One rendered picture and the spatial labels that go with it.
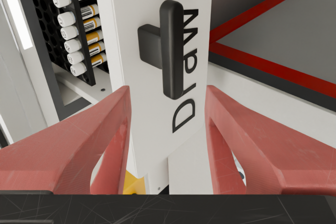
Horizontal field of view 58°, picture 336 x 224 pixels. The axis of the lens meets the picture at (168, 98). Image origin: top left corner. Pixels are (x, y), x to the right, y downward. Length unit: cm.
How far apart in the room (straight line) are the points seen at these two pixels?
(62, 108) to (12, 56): 9
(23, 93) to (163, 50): 20
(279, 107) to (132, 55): 20
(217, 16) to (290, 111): 28
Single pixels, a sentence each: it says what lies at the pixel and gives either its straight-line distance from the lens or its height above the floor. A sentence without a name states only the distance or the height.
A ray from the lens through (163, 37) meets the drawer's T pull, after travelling 20.
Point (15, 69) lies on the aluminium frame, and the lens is 35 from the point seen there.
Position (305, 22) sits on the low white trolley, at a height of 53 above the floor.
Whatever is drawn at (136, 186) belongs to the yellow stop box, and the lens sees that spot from 52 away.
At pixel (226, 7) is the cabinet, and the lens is 60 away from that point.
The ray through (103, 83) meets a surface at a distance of 40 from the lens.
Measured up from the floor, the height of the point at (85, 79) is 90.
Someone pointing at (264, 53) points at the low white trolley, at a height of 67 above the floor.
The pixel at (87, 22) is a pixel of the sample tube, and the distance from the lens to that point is 33.
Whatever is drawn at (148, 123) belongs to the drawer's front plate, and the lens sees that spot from 28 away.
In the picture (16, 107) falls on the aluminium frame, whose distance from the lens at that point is 37.
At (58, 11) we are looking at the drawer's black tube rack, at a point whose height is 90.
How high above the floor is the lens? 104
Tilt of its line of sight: 35 degrees down
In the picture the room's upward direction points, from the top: 124 degrees counter-clockwise
